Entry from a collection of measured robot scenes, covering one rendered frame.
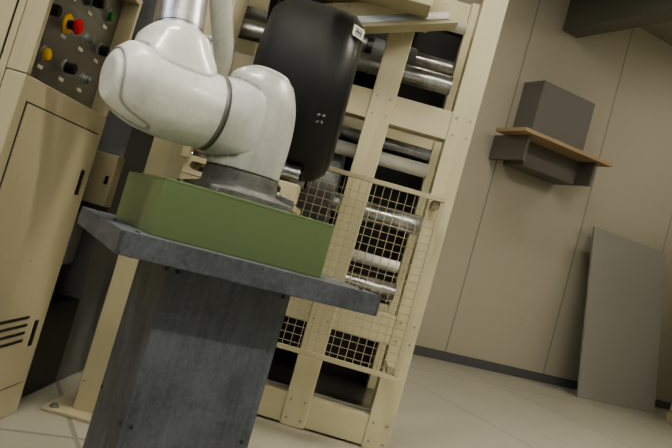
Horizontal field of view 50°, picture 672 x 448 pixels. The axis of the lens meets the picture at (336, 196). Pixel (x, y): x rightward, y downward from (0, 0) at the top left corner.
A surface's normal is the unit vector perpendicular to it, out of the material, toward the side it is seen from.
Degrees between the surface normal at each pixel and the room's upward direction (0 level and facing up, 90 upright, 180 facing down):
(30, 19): 90
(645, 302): 79
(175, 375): 90
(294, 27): 63
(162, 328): 90
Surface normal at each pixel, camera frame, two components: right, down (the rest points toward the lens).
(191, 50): 0.65, -0.28
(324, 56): 0.10, -0.26
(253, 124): 0.51, 0.10
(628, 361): 0.49, -0.12
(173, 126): 0.22, 0.71
